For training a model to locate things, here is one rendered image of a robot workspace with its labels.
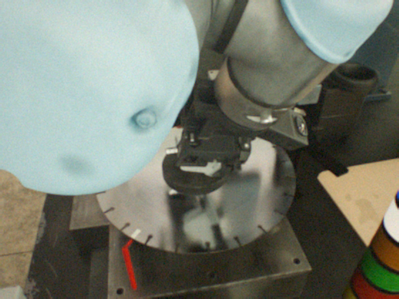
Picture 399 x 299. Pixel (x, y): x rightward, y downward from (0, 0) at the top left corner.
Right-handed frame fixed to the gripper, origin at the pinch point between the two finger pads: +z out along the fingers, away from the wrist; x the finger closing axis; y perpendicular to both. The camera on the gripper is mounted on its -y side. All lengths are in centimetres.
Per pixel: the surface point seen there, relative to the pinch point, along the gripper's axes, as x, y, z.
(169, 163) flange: -1.8, 5.2, 5.4
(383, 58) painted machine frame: -46, -68, 23
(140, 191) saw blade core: 3.2, 10.1, 4.9
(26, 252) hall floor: 1, 50, 128
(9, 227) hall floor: -12, 61, 138
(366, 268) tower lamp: 16.3, -9.0, -18.1
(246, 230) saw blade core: 10.4, -3.8, -2.5
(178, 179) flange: 1.5, 4.3, 3.4
